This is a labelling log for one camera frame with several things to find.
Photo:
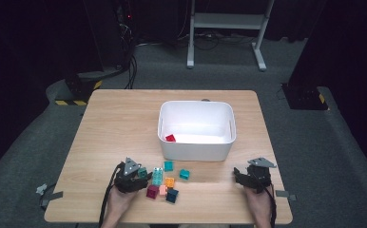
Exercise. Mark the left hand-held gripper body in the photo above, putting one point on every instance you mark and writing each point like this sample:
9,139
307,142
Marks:
128,182

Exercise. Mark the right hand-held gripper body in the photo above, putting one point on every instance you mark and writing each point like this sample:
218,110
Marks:
258,178

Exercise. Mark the green toy block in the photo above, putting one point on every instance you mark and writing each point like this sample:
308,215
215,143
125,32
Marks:
142,173

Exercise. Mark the long mint toy block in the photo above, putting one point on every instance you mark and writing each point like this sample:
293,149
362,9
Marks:
158,176

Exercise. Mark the pink toy block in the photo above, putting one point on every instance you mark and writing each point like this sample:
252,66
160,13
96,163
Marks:
163,190

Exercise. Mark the orange toy block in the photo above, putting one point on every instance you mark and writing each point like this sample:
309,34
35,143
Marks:
169,182

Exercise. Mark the teal toy block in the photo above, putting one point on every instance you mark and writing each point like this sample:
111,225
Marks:
184,174
168,166

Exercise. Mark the dark blue toy block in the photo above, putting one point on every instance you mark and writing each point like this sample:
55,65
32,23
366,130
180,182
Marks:
172,195

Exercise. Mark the red toy block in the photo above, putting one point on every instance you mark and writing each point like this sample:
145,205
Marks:
170,138

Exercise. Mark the white plastic bin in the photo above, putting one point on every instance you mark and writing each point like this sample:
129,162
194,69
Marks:
197,126

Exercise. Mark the person's left hand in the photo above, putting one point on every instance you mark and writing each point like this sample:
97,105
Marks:
119,202

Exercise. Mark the person's right hand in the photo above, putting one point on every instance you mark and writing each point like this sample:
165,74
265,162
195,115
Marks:
257,204

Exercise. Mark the grey tape strip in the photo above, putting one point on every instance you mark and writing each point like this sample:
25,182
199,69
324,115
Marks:
285,194
53,197

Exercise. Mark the black stand base striped tape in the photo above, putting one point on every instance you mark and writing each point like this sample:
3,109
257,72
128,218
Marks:
80,88

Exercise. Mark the white metal stand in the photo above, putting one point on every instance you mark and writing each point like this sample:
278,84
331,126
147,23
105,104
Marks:
229,21

